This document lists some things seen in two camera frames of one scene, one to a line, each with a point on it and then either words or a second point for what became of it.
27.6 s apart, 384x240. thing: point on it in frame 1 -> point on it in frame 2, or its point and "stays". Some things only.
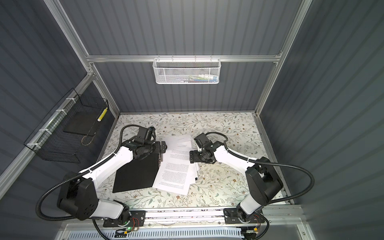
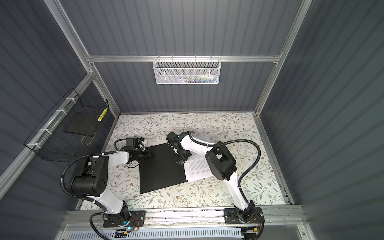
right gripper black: x=193 y=157 -> x=180 y=161
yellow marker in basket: x=99 y=118 stays
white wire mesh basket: x=187 y=71 stays
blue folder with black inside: x=138 y=174 -> x=162 y=170
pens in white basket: x=199 y=78 stays
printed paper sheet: x=174 y=174 -> x=197 y=167
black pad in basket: x=82 y=123 stays
